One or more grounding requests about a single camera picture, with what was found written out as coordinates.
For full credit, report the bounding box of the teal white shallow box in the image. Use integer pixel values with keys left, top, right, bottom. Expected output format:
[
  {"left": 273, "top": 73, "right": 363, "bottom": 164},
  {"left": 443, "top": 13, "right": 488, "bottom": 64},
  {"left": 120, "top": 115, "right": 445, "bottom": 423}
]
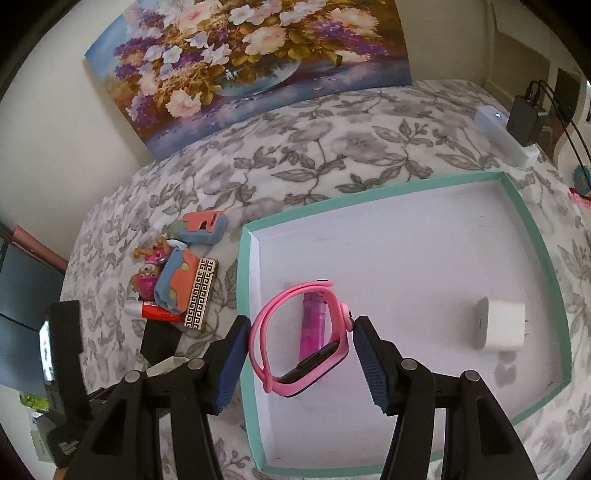
[{"left": 236, "top": 171, "right": 572, "bottom": 478}]

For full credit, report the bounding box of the purple translucent lighter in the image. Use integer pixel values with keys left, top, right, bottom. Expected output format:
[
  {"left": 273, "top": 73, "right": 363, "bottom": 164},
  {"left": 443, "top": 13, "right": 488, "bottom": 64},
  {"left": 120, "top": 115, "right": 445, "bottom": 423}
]
[{"left": 298, "top": 292, "right": 327, "bottom": 361}]

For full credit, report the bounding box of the black charger block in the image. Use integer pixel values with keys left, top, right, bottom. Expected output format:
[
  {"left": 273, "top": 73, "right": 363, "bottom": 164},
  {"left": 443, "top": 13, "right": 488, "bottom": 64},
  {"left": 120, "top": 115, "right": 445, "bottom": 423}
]
[{"left": 140, "top": 320, "right": 182, "bottom": 366}]

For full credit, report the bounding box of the white power strip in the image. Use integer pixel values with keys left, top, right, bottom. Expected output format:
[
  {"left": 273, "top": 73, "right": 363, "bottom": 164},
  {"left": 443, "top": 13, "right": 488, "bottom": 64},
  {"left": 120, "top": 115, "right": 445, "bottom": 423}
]
[{"left": 474, "top": 105, "right": 540, "bottom": 170}]

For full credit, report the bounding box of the greek pattern lighter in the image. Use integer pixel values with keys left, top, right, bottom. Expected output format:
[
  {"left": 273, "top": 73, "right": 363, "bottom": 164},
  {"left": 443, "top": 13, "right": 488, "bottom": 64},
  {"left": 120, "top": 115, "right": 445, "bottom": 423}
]
[{"left": 184, "top": 258, "right": 218, "bottom": 331}]

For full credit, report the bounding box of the black cable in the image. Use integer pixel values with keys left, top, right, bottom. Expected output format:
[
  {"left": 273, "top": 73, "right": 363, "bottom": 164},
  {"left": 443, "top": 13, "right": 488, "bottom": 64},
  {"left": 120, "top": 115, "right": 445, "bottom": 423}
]
[{"left": 526, "top": 79, "right": 591, "bottom": 195}]

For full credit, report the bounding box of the red white glue bottle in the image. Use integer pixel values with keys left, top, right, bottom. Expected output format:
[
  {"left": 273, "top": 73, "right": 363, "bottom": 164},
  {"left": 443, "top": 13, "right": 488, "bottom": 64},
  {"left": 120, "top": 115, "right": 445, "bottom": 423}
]
[{"left": 123, "top": 300, "right": 184, "bottom": 323}]

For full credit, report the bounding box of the orange blue toy knife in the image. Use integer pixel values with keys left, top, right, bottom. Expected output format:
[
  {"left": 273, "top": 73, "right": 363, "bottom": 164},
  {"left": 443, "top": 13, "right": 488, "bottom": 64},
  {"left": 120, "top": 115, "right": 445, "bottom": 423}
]
[{"left": 154, "top": 249, "right": 199, "bottom": 314}]

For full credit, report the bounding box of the pink blue green toy knife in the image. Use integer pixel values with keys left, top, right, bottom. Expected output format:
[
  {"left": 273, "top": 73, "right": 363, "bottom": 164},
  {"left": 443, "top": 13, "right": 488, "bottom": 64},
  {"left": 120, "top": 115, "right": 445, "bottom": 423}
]
[{"left": 169, "top": 210, "right": 228, "bottom": 245}]

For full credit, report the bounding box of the black plugged power adapter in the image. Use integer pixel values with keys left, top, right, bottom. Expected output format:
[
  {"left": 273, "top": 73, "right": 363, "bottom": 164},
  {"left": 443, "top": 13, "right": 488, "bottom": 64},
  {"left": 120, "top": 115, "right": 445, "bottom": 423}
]
[{"left": 507, "top": 95, "right": 548, "bottom": 147}]

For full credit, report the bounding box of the floral painting canvas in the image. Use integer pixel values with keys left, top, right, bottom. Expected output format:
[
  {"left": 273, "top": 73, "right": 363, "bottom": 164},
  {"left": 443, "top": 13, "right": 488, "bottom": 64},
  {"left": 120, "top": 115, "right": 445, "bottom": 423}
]
[{"left": 85, "top": 0, "right": 412, "bottom": 161}]

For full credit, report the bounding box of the colourful stationery pile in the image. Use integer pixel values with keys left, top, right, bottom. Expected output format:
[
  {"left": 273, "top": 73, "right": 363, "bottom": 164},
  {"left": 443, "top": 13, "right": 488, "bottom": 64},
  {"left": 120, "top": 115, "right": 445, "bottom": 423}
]
[{"left": 570, "top": 165, "right": 591, "bottom": 208}]

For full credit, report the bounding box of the white charger cube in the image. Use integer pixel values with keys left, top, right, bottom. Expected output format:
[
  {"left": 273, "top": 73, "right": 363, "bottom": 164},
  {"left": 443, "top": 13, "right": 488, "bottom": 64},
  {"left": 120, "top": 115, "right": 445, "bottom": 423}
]
[{"left": 474, "top": 297, "right": 526, "bottom": 352}]

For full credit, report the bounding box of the pink smart watch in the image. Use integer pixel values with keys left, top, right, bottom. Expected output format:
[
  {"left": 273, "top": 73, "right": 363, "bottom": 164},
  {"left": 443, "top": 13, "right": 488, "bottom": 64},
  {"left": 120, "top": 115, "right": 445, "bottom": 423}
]
[{"left": 249, "top": 280, "right": 353, "bottom": 398}]

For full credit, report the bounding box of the pink doll figure toy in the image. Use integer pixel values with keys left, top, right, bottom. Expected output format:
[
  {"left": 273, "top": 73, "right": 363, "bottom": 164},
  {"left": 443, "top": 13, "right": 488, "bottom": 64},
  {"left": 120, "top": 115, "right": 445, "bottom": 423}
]
[{"left": 130, "top": 237, "right": 173, "bottom": 301}]

